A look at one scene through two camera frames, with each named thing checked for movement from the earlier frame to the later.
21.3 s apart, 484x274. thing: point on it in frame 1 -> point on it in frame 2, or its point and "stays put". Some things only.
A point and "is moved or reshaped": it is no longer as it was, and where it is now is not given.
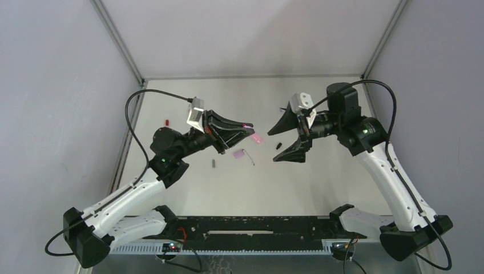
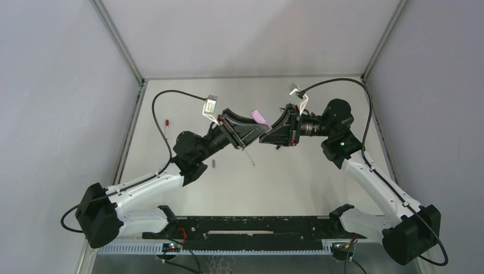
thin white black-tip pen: x=251 y=161 stays put
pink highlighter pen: x=257 y=139 is moved or reshaped
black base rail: x=254 y=231 stays put
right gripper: x=302 y=131 -> x=296 y=125
